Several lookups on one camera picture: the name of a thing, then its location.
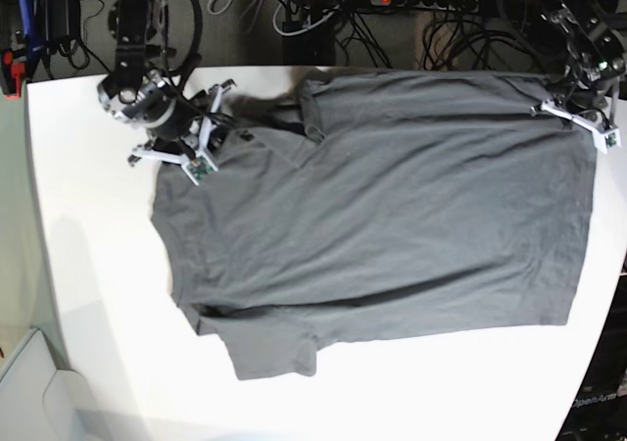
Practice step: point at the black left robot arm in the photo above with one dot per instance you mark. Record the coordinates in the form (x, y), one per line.
(594, 64)

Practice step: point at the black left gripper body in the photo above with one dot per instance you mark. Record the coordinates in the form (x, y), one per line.
(590, 94)

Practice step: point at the red clamp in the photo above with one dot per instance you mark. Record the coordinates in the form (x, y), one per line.
(12, 74)

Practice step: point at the grey tray corner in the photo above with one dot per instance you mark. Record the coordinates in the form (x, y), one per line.
(42, 402)

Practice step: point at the blue tool handle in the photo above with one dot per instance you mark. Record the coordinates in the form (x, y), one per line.
(27, 17)

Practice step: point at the dark grey t-shirt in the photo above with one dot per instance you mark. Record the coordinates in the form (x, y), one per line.
(377, 206)

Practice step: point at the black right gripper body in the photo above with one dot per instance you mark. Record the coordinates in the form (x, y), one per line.
(183, 127)

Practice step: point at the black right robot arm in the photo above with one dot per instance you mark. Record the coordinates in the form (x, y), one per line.
(143, 89)

